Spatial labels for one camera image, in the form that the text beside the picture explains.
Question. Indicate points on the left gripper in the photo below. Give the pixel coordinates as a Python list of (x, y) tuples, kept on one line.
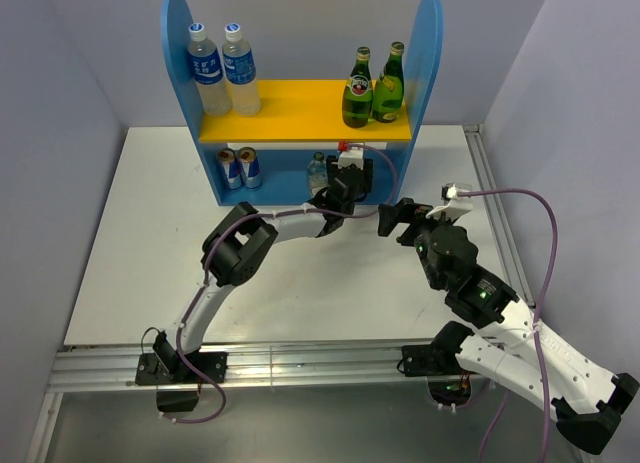
[(366, 186)]

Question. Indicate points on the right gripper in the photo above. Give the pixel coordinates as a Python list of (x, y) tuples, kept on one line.
[(404, 210)]

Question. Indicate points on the clear glass bottle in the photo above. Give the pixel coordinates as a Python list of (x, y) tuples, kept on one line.
[(317, 176)]

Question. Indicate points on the green Perrier bottle red label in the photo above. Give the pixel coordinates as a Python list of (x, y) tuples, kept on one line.
[(357, 96)]

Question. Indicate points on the green Perrier lemon bottle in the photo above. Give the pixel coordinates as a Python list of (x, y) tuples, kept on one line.
[(389, 89)]

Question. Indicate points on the Pocari Sweat bottle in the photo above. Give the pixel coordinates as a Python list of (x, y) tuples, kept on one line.
[(206, 67), (240, 70)]

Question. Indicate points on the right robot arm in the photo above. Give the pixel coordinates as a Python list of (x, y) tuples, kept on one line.
[(496, 334)]

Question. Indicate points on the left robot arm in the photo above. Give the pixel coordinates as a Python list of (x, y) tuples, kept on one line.
[(234, 251)]

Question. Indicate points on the blue and yellow shelf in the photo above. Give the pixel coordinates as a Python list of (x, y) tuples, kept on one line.
[(297, 116)]

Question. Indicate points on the right Red Bull can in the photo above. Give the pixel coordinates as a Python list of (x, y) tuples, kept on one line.
[(249, 166)]

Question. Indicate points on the red bull can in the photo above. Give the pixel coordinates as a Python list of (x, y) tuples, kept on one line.
[(228, 165), (249, 166)]

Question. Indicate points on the left Red Bull can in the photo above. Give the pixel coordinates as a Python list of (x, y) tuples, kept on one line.
[(228, 165)]

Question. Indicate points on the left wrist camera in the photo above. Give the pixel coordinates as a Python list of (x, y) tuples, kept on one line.
[(350, 154)]

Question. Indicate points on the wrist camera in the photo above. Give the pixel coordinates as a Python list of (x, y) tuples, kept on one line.
[(350, 154), (457, 200)]

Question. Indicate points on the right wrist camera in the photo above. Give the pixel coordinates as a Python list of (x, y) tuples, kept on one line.
[(457, 200)]

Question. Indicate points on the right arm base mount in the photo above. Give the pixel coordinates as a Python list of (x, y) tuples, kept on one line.
[(449, 386)]

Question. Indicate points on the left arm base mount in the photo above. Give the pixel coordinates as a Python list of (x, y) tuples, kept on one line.
[(179, 392)]

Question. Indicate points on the aluminium mounting rail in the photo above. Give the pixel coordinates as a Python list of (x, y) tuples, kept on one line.
[(271, 365)]

